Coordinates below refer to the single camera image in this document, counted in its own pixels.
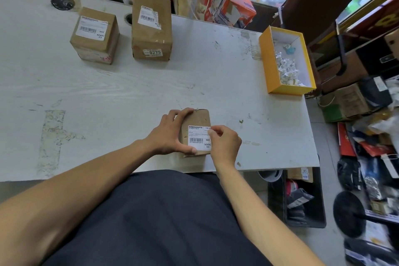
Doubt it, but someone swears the black round stool base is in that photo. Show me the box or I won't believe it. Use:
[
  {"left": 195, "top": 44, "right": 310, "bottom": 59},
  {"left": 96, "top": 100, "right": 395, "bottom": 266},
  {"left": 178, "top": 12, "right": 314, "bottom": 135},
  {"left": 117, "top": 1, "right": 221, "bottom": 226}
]
[{"left": 332, "top": 191, "right": 367, "bottom": 238}]

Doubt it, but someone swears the pile of torn label scraps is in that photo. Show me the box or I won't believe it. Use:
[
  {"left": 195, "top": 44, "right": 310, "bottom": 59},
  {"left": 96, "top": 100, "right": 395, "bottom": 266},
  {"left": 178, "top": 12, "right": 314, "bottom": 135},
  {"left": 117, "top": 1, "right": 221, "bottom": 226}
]
[{"left": 274, "top": 43, "right": 308, "bottom": 87}]

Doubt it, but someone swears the white bucket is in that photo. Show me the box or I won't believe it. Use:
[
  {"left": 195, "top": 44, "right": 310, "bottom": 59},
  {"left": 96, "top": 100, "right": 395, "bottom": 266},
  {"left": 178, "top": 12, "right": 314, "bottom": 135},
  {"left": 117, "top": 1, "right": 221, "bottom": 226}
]
[{"left": 258, "top": 169, "right": 283, "bottom": 183}]

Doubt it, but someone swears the tall cardboard box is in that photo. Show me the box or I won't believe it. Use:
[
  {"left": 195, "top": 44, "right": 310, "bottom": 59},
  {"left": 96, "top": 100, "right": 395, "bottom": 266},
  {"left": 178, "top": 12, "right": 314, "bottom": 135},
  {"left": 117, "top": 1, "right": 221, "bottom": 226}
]
[{"left": 131, "top": 0, "right": 173, "bottom": 62}]

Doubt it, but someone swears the labelled brown cardboard box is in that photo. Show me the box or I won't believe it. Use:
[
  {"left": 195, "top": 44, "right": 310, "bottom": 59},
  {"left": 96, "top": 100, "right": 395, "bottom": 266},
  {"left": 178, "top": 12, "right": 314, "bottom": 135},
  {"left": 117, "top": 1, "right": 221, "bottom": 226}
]
[{"left": 287, "top": 166, "right": 314, "bottom": 183}]

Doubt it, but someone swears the small cube brown parcel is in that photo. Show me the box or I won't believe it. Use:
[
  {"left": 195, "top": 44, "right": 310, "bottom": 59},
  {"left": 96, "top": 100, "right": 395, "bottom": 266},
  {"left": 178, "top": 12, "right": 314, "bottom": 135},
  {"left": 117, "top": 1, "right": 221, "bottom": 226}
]
[{"left": 69, "top": 7, "right": 120, "bottom": 65}]

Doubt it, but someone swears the person's right forearm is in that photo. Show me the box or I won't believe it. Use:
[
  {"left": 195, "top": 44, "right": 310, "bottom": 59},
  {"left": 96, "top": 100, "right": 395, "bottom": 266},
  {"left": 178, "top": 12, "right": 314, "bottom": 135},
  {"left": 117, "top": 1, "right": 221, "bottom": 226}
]
[{"left": 215, "top": 161, "right": 325, "bottom": 266}]

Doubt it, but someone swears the person's left forearm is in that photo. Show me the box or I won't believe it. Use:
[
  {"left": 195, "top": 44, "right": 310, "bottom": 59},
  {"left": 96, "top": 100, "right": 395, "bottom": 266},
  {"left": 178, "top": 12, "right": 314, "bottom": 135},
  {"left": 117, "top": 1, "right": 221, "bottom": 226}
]
[{"left": 0, "top": 139, "right": 156, "bottom": 266}]

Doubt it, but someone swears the dark navy shirt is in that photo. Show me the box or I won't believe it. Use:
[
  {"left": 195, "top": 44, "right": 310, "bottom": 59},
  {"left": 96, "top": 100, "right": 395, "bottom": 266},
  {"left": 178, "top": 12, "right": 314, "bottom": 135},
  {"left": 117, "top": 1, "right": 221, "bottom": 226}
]
[{"left": 40, "top": 170, "right": 272, "bottom": 266}]

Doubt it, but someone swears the person's left hand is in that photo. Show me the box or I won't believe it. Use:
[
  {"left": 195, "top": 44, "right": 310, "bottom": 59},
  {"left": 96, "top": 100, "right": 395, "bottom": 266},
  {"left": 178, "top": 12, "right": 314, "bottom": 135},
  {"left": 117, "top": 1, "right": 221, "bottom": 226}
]
[{"left": 144, "top": 107, "right": 197, "bottom": 156}]

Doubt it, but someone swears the person's right hand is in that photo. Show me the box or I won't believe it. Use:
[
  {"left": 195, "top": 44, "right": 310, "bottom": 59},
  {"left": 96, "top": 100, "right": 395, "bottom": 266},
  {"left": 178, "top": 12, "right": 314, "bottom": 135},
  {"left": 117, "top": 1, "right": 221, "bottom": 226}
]
[{"left": 207, "top": 124, "right": 242, "bottom": 168}]

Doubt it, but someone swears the yellow tray with label scraps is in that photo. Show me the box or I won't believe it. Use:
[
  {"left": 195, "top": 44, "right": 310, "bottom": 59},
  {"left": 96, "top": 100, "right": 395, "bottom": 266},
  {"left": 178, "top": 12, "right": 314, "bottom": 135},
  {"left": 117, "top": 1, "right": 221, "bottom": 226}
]
[{"left": 259, "top": 25, "right": 317, "bottom": 96}]

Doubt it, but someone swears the black round grommet cover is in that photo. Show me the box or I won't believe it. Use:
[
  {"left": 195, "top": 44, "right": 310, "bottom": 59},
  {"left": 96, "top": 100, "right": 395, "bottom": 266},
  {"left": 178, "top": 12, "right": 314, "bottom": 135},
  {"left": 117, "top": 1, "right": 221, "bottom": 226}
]
[{"left": 51, "top": 0, "right": 75, "bottom": 11}]

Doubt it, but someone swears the beige plastic packet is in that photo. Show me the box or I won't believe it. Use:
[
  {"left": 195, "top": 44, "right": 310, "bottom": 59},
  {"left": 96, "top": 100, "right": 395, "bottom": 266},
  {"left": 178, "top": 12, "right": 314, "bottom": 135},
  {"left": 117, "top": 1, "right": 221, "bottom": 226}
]
[{"left": 172, "top": 0, "right": 206, "bottom": 20}]

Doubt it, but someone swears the red folder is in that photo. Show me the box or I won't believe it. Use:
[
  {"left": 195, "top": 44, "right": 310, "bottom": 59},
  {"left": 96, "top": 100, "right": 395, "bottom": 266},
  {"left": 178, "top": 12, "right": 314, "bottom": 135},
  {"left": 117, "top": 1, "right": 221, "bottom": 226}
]
[{"left": 337, "top": 122, "right": 357, "bottom": 157}]

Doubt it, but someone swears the black plastic crate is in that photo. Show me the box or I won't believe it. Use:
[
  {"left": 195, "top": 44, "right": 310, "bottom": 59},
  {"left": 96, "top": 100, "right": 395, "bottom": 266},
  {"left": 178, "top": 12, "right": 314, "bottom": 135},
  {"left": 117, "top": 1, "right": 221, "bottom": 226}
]
[{"left": 268, "top": 167, "right": 327, "bottom": 229}]

